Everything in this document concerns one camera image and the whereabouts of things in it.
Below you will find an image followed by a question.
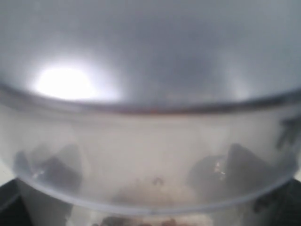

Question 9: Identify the clear plastic shaker bottle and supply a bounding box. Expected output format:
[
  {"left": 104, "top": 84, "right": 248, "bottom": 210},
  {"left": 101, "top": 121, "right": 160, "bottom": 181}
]
[{"left": 0, "top": 0, "right": 301, "bottom": 226}]

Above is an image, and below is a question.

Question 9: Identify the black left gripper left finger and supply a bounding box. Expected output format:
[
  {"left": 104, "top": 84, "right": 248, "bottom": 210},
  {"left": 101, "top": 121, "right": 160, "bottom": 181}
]
[{"left": 0, "top": 179, "right": 33, "bottom": 226}]

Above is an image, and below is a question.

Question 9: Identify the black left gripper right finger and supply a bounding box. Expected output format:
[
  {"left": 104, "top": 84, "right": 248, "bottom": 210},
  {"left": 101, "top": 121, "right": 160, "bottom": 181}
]
[{"left": 244, "top": 179, "right": 301, "bottom": 226}]

